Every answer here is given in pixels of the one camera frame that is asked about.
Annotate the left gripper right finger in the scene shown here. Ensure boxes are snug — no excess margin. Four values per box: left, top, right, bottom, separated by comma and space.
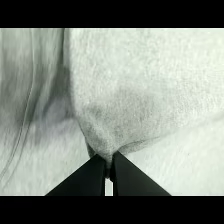
109, 150, 172, 197

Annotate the white garment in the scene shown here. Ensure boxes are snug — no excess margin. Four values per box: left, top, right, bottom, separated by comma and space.
0, 28, 224, 197

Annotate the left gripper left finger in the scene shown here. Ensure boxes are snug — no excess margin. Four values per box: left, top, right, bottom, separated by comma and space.
45, 153, 108, 197

